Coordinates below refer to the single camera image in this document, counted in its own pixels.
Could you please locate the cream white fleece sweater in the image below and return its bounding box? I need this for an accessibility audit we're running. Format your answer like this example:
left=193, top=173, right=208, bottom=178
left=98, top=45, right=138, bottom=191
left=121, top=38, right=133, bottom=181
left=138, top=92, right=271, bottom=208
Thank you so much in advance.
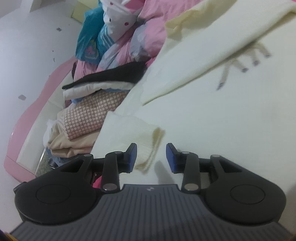
left=92, top=1, right=295, bottom=199

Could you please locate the pink floral bed blanket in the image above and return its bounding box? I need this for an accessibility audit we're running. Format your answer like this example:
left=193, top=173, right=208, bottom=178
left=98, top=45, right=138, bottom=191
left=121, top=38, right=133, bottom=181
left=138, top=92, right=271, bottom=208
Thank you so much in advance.
left=92, top=176, right=102, bottom=189

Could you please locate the pink padded headboard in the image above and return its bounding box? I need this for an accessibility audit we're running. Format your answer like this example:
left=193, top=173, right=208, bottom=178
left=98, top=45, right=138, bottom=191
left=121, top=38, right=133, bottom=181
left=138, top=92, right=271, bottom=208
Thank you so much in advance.
left=4, top=57, right=76, bottom=182

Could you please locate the black folded garment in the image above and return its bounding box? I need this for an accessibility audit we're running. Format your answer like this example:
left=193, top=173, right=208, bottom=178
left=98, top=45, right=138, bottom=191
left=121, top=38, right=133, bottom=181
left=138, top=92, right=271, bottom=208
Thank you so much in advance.
left=62, top=61, right=147, bottom=90

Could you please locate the pink patterned duvet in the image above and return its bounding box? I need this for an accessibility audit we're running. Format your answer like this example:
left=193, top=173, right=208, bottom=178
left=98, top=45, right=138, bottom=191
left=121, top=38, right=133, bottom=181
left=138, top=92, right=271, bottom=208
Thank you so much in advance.
left=73, top=1, right=199, bottom=80

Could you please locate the stack of folded clothes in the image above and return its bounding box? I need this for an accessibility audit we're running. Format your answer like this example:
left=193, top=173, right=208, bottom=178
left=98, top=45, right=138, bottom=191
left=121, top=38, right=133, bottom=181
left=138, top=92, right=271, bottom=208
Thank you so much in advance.
left=43, top=86, right=130, bottom=169

